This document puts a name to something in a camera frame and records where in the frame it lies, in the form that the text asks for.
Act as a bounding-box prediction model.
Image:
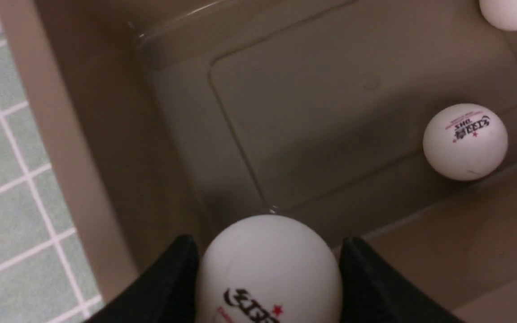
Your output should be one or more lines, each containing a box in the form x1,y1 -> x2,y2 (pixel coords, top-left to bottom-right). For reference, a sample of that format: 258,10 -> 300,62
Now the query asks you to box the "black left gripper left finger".
87,235 -> 199,323

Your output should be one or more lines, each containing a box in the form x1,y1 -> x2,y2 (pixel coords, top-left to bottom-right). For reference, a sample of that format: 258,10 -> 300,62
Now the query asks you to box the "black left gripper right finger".
339,237 -> 462,323

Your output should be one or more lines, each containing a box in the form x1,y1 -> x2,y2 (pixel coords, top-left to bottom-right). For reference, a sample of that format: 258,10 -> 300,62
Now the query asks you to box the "white ball with logo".
195,215 -> 343,323

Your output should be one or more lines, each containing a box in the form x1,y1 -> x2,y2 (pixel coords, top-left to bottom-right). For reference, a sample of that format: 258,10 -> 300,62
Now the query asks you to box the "green checked tablecloth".
0,34 -> 103,323

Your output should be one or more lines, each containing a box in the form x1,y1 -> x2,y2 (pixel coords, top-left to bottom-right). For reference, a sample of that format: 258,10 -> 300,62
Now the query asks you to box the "olive green plastic bin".
0,0 -> 517,323

